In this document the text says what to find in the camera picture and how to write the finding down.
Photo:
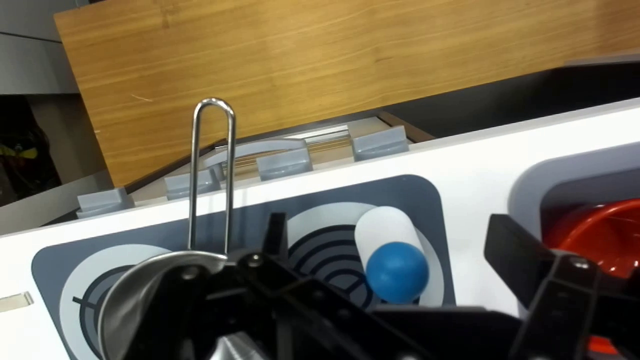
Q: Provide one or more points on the white black toy kitchen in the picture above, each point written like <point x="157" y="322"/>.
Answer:
<point x="480" y="166"/>

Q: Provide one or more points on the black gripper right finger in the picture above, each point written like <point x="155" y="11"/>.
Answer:
<point x="566" y="300"/>

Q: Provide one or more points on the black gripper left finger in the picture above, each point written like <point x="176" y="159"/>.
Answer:
<point x="280" y="300"/>

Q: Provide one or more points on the red toy colander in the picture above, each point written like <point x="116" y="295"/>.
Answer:
<point x="601" y="232"/>

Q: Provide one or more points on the gray stove knob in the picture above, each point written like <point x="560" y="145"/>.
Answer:
<point x="381" y="142"/>
<point x="282" y="163"/>
<point x="191" y="183"/>
<point x="101" y="201"/>

